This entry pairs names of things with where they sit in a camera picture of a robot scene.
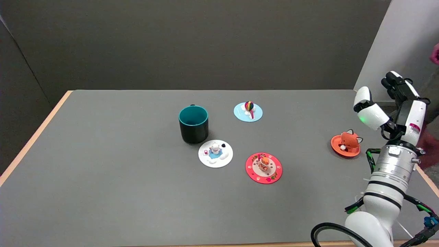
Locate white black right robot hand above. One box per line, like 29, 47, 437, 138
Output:
353, 71, 431, 149

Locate light blue balloon cup lid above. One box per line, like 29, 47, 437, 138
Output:
234, 101, 263, 122

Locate orange fox cup lid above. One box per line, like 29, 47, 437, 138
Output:
331, 129, 364, 157

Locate red lucky cat cup lid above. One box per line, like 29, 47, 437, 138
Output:
245, 152, 283, 185

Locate white cat cup lid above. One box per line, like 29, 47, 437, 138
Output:
198, 140, 234, 168

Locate person in dark clothes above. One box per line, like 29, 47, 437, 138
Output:
416, 44, 439, 170

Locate teal ceramic mug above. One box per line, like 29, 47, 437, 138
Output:
178, 104, 209, 144

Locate short green black cable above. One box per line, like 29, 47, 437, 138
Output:
365, 148, 382, 174

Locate thin black cable coloured plugs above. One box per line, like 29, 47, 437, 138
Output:
404, 193, 439, 247

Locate thick black cable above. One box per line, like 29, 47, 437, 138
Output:
310, 222, 375, 247

